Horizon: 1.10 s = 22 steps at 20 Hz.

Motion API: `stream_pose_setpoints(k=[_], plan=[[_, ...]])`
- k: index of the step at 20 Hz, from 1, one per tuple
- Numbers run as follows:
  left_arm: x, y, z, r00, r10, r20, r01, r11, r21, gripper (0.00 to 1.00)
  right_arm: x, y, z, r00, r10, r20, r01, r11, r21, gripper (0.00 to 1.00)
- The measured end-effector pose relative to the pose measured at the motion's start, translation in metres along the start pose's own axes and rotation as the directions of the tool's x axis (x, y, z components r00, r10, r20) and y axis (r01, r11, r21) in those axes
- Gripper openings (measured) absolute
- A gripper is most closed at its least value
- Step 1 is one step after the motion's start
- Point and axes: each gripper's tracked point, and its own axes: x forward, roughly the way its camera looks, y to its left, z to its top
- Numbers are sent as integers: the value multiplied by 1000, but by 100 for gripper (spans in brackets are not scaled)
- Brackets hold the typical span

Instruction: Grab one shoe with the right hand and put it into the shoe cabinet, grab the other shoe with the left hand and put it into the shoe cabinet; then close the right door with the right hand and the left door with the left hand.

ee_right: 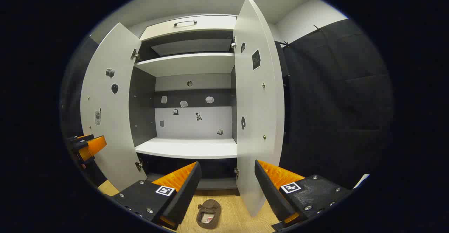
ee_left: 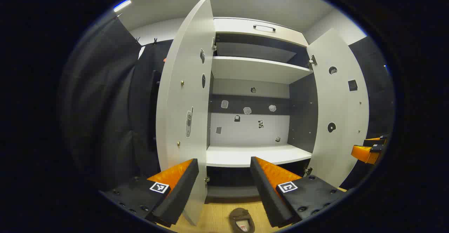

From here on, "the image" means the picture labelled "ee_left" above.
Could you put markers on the brown fuzzy shoe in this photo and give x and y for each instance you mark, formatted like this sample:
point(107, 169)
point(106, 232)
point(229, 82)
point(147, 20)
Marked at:
point(238, 213)

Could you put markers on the ceiling light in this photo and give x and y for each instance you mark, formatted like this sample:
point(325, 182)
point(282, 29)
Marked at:
point(122, 5)

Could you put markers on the white cabinet drawer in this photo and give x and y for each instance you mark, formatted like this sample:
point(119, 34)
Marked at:
point(238, 26)

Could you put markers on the white shoe cabinet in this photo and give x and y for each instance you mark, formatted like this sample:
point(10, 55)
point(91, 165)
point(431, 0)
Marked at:
point(252, 70)

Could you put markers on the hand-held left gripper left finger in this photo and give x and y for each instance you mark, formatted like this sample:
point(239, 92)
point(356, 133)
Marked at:
point(182, 191)

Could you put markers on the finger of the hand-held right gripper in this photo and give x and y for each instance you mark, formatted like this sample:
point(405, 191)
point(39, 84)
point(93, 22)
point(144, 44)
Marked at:
point(364, 154)
point(377, 141)

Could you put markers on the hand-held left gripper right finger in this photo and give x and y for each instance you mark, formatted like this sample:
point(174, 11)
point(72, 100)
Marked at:
point(265, 194)

